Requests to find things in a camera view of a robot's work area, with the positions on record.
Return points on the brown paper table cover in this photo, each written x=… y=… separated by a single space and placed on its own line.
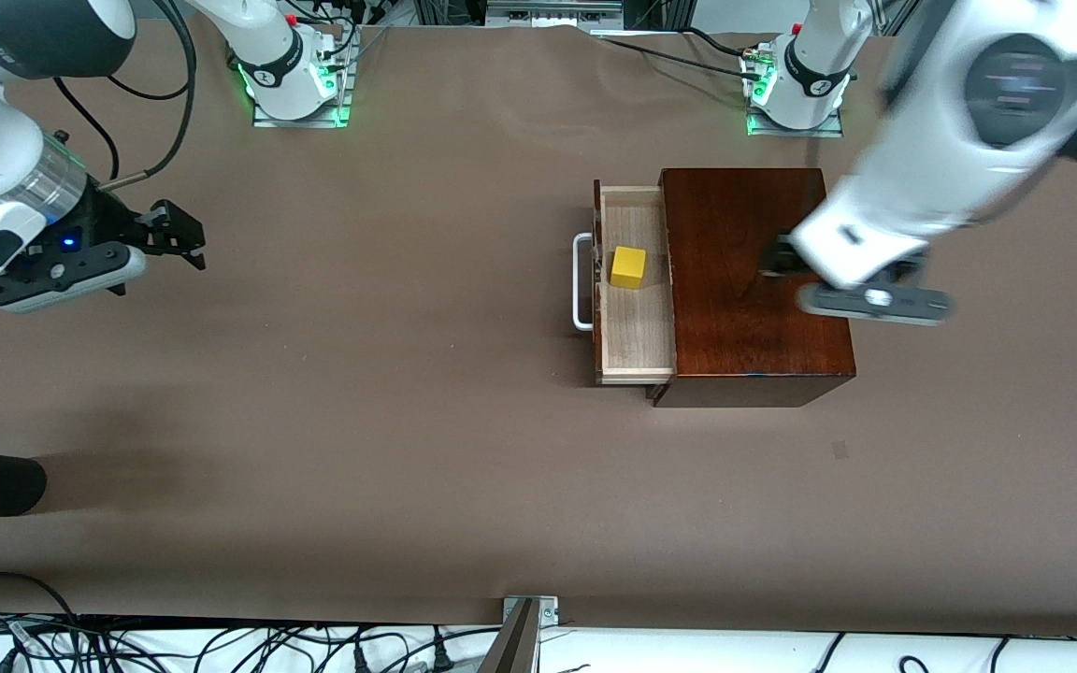
x=361 y=402

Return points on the white ledge panel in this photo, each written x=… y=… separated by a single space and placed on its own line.
x=688 y=654

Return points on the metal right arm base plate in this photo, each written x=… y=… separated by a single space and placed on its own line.
x=300 y=120

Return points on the dark brown wooden drawer cabinet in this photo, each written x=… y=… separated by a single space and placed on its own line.
x=753 y=299

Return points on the yellow cube block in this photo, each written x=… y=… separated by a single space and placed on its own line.
x=629 y=269

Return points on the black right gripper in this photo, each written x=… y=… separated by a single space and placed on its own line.
x=107 y=221

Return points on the aluminium frame structure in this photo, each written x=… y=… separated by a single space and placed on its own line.
x=552 y=11

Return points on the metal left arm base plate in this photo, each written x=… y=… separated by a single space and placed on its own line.
x=796 y=132

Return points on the grey angled post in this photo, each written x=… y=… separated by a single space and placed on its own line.
x=510 y=645

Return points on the metal corner bracket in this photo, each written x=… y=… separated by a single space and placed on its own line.
x=546 y=609

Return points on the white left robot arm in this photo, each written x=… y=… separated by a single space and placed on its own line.
x=912 y=187

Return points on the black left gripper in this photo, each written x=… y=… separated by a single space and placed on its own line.
x=779 y=257

